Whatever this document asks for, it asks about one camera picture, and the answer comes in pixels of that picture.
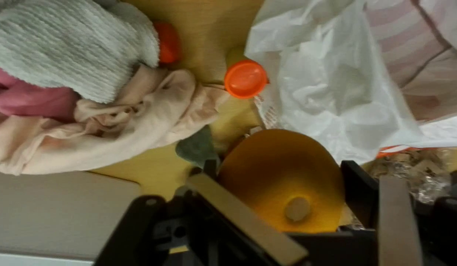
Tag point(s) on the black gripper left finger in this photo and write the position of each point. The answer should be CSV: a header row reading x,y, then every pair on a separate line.
x,y
248,221

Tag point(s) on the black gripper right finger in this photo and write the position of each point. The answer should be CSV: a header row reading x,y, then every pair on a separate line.
x,y
398,226

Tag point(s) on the round orange plush toy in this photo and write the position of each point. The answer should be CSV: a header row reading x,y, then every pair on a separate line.
x,y
277,171

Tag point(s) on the clear bag of rubber bands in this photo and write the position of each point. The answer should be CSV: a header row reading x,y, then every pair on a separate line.
x,y
415,170

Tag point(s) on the white plastic carrier bag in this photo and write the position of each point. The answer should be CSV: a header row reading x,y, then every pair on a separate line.
x,y
336,82

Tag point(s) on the orange plastic cap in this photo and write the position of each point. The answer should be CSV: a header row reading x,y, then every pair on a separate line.
x,y
245,78

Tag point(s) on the peach cloth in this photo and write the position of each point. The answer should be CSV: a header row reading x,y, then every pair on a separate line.
x,y
140,122

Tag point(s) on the small red-orange round object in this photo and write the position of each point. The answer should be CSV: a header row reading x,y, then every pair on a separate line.
x,y
168,41

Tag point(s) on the white plastic storage bin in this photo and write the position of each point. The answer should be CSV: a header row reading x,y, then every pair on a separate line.
x,y
51,211

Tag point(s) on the grey knitted towel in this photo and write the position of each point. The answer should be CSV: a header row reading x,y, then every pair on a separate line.
x,y
66,48

